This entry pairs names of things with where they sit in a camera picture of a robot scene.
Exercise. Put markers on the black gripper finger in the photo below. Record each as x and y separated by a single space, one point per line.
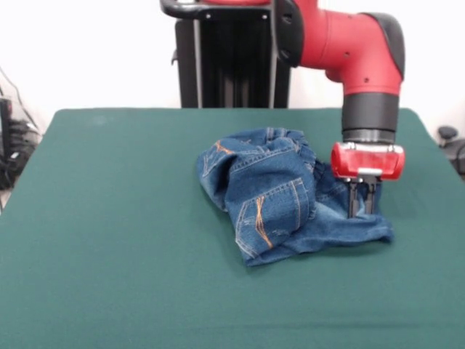
370 198
353 200

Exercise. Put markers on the blue denim jeans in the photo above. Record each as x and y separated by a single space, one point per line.
272 181

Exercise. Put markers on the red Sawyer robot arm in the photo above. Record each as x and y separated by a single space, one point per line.
348 43

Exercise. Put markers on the red robot arm base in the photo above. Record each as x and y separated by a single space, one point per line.
236 1

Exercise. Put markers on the black round knob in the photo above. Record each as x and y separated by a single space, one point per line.
447 131

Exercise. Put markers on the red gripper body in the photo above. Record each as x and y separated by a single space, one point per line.
367 161

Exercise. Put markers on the dark green table cloth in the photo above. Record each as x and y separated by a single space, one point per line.
109 254

